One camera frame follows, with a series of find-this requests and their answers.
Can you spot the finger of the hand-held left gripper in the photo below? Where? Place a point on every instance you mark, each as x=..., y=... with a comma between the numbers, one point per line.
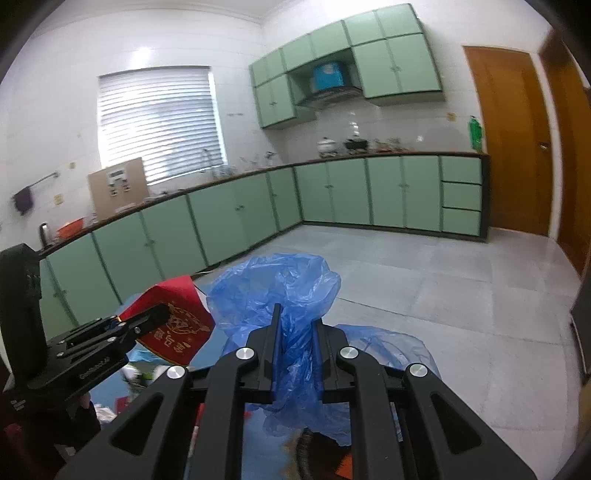
x=101, y=346
x=138, y=321

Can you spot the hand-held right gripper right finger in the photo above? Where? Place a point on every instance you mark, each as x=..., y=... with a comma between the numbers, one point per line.
x=317, y=364

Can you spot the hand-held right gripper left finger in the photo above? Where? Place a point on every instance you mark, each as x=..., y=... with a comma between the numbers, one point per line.
x=277, y=364

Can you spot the red packet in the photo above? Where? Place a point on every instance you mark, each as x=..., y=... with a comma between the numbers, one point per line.
x=182, y=334

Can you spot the blue plastic bag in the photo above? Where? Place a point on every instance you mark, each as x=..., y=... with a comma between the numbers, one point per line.
x=268, y=286

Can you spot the white green wrapper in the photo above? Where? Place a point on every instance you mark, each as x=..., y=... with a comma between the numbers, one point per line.
x=141, y=374

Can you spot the blue table cover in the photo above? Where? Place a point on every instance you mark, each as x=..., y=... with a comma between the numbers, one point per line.
x=263, y=447

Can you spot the metal thermos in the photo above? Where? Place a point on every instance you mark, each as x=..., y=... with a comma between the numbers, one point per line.
x=45, y=233

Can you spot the dark round object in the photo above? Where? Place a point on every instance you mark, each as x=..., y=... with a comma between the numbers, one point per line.
x=309, y=454

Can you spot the red basin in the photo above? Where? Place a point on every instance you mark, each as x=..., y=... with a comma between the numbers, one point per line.
x=71, y=227

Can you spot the dark hanging towel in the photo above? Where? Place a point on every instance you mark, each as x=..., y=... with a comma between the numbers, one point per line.
x=23, y=201

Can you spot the brown cardboard box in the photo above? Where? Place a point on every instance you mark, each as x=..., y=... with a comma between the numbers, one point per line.
x=117, y=189

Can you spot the metal faucet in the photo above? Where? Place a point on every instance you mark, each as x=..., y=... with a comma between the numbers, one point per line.
x=208, y=161

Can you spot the green base cabinets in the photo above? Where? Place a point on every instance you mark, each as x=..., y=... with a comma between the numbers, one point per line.
x=346, y=191

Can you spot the white window blind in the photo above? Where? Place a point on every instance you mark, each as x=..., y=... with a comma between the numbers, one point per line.
x=159, y=124

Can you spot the green cabinet drawer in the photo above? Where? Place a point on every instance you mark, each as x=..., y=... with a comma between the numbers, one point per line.
x=461, y=196
x=461, y=170
x=461, y=221

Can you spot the white pot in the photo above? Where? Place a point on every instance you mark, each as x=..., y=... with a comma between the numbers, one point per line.
x=328, y=145

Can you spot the black wok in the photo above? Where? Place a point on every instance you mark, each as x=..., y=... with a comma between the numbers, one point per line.
x=356, y=145

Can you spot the range hood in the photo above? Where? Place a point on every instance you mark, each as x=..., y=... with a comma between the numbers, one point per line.
x=328, y=98

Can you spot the green bottle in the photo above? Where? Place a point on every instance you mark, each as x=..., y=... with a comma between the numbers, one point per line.
x=475, y=134

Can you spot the blue box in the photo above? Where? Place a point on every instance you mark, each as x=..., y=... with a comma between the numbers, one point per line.
x=328, y=76

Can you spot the wooden door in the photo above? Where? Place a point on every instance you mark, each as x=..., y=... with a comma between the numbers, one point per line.
x=572, y=161
x=505, y=138

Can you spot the metal towel rail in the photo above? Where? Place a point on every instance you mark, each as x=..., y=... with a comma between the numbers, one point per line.
x=44, y=179

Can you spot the green wall cabinets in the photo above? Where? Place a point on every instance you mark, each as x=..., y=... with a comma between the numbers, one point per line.
x=397, y=64

